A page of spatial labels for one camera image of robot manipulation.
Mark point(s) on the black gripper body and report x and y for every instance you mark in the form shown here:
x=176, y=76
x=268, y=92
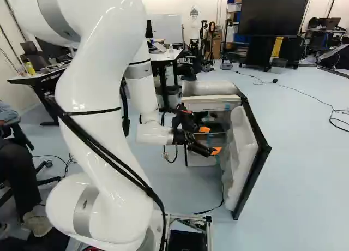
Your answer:
x=181, y=137

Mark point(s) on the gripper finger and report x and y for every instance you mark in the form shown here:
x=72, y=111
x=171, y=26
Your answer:
x=197, y=127
x=203, y=150

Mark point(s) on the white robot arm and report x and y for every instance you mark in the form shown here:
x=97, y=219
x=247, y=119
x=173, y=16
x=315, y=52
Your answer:
x=90, y=71

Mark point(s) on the small black fridge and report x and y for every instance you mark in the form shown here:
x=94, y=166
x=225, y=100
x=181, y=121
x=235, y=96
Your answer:
x=210, y=88

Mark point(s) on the black fridge door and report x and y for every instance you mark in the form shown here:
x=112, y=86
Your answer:
x=245, y=142

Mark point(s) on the open grey laptop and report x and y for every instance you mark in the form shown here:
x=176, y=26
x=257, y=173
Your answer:
x=160, y=47

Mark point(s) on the grey trash bin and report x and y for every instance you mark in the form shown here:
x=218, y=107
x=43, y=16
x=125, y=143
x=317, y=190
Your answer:
x=173, y=98

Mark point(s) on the black office chair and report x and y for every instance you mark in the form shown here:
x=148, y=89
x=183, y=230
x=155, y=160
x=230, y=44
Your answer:
x=188, y=66

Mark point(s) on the white-top standing desk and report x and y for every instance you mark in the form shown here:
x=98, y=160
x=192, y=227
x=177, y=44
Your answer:
x=161, y=57

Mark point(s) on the clear plastic bottle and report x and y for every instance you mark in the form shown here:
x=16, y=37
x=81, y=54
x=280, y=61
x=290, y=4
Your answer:
x=171, y=51

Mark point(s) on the large black screen on stand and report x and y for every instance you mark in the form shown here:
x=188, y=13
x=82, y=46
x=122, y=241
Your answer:
x=272, y=13

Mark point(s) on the black-legged desk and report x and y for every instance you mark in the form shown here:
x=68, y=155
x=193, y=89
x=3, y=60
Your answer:
x=35, y=76

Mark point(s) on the person's legs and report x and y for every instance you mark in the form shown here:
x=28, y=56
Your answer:
x=19, y=169

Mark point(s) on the yellow-green bottle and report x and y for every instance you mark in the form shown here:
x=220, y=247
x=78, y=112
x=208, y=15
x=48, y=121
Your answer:
x=29, y=68

